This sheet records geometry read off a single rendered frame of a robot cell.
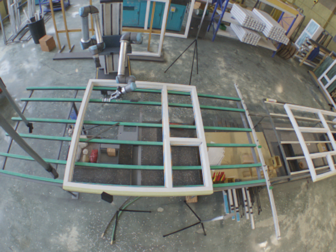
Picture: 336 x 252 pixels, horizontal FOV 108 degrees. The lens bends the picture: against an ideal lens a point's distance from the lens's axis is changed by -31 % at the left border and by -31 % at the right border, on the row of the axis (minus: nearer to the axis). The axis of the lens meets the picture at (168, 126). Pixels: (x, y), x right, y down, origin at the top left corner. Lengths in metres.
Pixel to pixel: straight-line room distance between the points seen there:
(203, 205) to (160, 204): 0.65
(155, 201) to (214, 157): 1.06
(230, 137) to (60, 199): 2.65
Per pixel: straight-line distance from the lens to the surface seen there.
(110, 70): 3.54
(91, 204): 2.71
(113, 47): 3.09
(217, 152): 2.40
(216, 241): 2.87
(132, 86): 2.06
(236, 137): 2.68
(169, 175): 1.78
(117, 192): 1.72
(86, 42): 2.83
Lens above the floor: 2.61
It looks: 56 degrees down
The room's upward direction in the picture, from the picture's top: 17 degrees clockwise
